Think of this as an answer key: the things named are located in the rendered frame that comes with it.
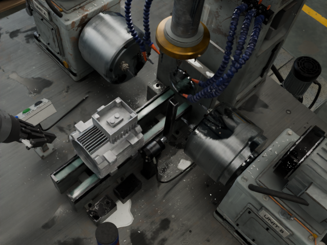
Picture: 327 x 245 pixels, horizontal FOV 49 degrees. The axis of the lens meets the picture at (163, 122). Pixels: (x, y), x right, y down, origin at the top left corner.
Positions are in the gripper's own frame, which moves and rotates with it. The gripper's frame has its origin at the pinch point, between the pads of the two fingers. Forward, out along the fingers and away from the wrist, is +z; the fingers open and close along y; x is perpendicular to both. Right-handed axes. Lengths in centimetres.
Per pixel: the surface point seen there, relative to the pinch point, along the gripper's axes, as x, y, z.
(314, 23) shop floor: -171, 12, 234
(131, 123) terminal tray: -19.4, -10.6, 17.9
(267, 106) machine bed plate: -63, -31, 80
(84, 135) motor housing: -6.0, -3.2, 12.3
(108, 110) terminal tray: -16.9, -1.0, 17.2
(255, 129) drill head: -46, -41, 30
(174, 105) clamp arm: -33.8, -20.0, 11.4
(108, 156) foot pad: -6.2, -13.5, 15.6
